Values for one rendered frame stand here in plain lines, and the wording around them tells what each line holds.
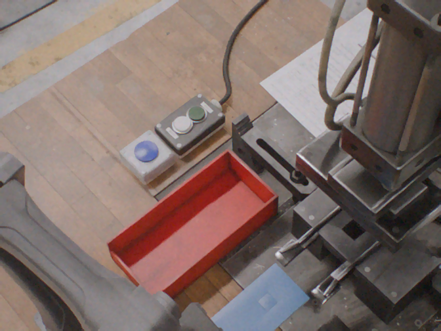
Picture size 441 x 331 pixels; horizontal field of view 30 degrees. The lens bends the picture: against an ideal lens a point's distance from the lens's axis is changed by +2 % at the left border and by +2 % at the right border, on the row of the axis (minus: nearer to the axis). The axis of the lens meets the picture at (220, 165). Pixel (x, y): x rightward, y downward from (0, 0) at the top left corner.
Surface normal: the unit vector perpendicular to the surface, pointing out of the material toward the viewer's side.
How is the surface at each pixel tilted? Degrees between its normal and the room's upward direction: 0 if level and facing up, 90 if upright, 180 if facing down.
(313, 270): 0
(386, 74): 90
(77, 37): 0
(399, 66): 90
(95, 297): 19
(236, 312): 2
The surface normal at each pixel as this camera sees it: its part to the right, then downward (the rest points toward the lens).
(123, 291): 0.22, -0.31
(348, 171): -0.03, -0.51
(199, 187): 0.66, 0.63
